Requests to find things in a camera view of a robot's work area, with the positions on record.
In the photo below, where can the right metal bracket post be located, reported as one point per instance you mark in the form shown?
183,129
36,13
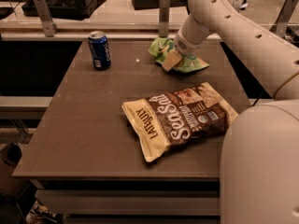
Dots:
280,25

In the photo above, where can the left metal bracket post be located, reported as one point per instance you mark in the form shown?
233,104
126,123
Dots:
43,11

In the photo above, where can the blue pepsi soda can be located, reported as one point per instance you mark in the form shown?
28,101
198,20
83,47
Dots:
99,49

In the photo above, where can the green rice chip bag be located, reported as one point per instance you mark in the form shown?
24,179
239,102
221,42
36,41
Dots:
160,47

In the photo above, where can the black equipment box left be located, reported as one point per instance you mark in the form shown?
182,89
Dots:
73,9

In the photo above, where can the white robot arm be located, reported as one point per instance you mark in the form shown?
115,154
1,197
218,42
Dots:
259,174

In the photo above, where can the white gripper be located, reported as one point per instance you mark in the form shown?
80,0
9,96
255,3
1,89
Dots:
184,45

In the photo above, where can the grey table drawer frame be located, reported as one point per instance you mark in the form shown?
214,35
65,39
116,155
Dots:
189,200

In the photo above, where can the brown sea salt chip bag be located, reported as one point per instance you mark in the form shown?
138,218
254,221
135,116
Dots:
173,118

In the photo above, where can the middle metal bracket post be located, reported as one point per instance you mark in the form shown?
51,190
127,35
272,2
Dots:
164,8

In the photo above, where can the metal bracket post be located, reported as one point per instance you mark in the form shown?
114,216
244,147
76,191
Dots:
43,11
280,25
164,8

